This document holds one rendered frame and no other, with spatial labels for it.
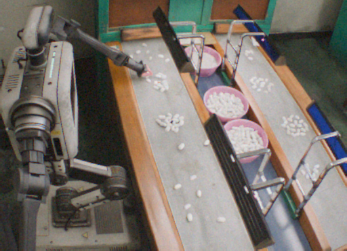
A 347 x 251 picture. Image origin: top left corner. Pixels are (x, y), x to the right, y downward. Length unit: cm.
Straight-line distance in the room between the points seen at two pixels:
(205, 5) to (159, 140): 111
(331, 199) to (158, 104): 113
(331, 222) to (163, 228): 86
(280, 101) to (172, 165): 85
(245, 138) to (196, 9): 104
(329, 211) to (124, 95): 132
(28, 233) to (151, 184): 80
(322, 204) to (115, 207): 111
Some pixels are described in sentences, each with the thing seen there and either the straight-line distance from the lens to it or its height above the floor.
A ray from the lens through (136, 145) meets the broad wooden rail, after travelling 181.
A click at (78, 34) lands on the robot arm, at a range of 195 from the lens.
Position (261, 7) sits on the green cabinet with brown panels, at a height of 99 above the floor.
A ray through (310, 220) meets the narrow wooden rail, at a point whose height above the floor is 76.
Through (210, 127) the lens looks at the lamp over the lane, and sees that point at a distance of 150.
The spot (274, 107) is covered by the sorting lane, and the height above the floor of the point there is 74.
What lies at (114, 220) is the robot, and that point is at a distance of 189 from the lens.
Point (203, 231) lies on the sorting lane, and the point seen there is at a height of 74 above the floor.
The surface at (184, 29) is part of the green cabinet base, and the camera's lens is 260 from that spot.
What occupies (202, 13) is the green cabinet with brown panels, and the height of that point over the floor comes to 94.
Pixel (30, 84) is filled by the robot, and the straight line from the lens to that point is 113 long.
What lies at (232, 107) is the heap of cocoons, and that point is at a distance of 213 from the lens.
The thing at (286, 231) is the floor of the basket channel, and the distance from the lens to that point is 177.
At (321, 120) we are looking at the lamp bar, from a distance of 172.
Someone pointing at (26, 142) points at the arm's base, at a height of 139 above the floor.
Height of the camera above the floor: 215
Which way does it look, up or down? 46 degrees down
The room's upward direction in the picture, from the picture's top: 7 degrees clockwise
